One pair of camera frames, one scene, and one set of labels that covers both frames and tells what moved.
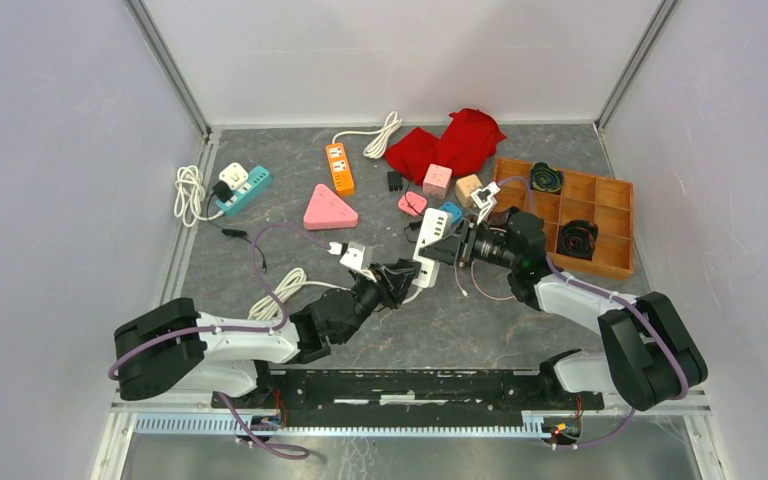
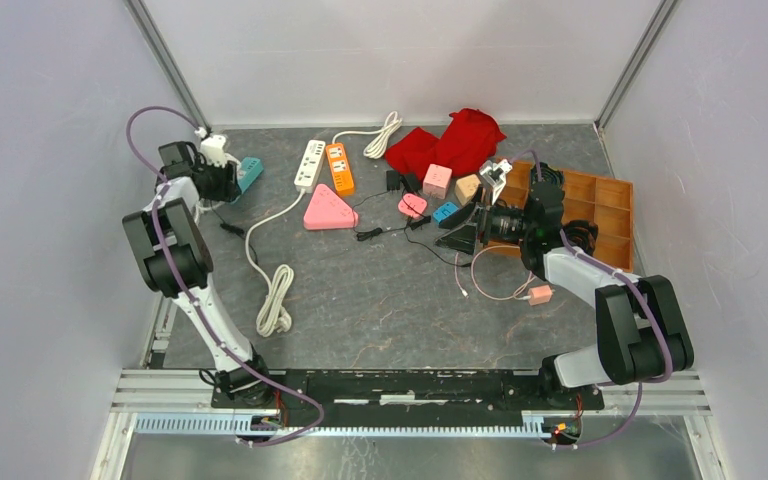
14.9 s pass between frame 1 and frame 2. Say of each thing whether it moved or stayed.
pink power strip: stayed
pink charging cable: stayed
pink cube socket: stayed
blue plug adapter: stayed
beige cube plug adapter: stayed
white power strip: moved
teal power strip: moved
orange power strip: stayed
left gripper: moved
